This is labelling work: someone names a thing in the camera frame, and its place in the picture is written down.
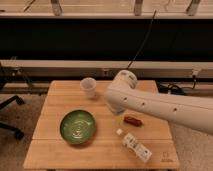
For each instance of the green ceramic bowl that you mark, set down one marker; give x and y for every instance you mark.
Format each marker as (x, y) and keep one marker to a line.
(77, 127)

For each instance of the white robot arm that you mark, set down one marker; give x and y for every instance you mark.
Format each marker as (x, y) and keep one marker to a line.
(193, 112)

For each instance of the translucent plastic cup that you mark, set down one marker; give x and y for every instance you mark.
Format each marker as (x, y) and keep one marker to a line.
(88, 86)

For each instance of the brown snack bar wrapper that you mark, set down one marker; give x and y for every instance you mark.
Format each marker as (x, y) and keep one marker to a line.
(133, 121)

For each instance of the clear plastic bottle white label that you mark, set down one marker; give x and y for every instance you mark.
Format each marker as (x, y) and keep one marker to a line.
(133, 144)

